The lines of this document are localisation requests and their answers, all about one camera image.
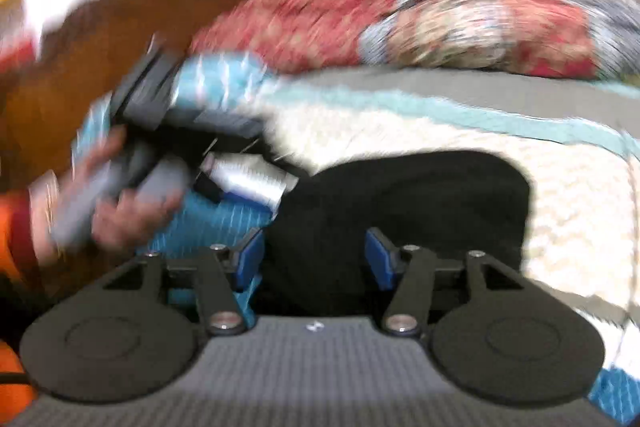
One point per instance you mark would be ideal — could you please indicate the black pants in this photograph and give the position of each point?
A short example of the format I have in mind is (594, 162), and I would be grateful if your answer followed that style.
(400, 197)

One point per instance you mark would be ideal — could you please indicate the person's left hand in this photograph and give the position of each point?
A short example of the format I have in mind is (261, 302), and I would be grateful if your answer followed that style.
(130, 222)

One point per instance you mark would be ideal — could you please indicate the person's left forearm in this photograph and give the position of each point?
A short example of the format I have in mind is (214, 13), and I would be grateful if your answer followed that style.
(15, 232)

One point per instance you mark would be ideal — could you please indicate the blue grey patterned pillow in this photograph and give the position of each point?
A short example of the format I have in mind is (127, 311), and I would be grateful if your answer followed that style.
(615, 37)

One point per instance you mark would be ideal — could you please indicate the red floral pillow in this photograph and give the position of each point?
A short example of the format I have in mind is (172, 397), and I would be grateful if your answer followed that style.
(300, 22)

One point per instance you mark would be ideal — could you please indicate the teal striped cloth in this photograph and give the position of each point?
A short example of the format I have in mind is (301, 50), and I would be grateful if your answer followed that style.
(220, 77)

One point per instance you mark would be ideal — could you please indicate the brown wooden headboard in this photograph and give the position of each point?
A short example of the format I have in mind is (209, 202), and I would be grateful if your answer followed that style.
(90, 57)

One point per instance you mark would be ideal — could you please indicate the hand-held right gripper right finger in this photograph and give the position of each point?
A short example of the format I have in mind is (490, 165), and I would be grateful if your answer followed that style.
(377, 257)

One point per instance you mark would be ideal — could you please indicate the gold bangles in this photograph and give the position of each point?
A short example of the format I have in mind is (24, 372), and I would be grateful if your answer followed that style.
(42, 207)

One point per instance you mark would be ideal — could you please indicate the person's orange clothing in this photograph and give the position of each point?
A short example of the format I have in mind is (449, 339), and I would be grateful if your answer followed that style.
(12, 397)

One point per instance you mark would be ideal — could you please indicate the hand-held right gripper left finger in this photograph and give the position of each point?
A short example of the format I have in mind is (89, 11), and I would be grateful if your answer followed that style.
(251, 257)

